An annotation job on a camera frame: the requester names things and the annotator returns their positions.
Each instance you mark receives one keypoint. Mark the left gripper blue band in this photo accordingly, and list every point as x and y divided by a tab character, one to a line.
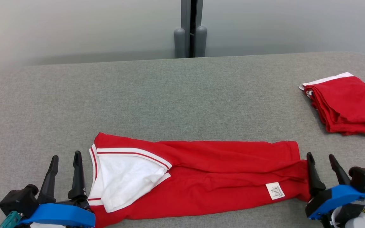
62	215

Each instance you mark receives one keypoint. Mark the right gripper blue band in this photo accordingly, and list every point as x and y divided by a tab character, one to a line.
334	196

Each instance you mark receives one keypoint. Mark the red shorts with white trim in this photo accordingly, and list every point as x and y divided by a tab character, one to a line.
347	101

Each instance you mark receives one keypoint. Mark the red and white basketball jersey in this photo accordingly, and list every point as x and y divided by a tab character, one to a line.
217	177

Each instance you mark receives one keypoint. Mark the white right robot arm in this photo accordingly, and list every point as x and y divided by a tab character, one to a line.
356	223

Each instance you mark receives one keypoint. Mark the grey partition post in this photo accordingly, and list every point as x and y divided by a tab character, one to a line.
185	31

